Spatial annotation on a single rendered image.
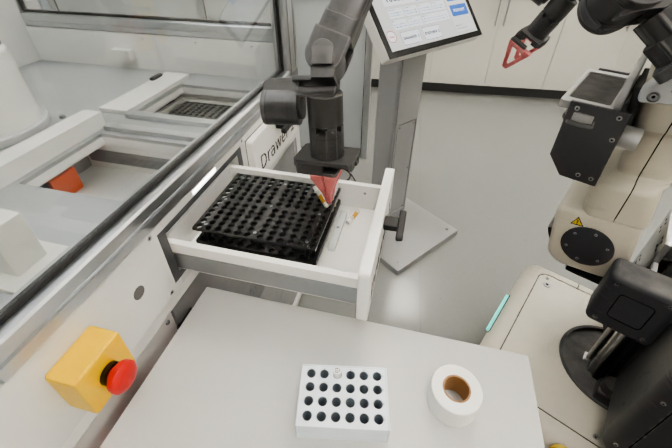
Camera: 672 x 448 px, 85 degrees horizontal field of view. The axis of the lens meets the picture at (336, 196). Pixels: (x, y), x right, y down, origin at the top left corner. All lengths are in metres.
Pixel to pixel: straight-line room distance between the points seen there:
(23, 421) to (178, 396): 0.19
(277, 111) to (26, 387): 0.45
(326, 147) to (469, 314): 1.26
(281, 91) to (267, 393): 0.46
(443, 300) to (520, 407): 1.10
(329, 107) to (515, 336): 1.01
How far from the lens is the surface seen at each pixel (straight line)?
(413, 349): 0.67
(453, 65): 3.69
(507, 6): 3.63
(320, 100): 0.56
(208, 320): 0.72
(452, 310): 1.71
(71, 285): 0.54
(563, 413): 1.28
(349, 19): 0.60
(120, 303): 0.62
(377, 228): 0.60
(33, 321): 0.53
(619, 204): 0.96
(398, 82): 1.54
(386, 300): 1.68
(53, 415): 0.61
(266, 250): 0.65
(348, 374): 0.60
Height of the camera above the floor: 1.32
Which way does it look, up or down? 37 degrees down
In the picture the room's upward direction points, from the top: straight up
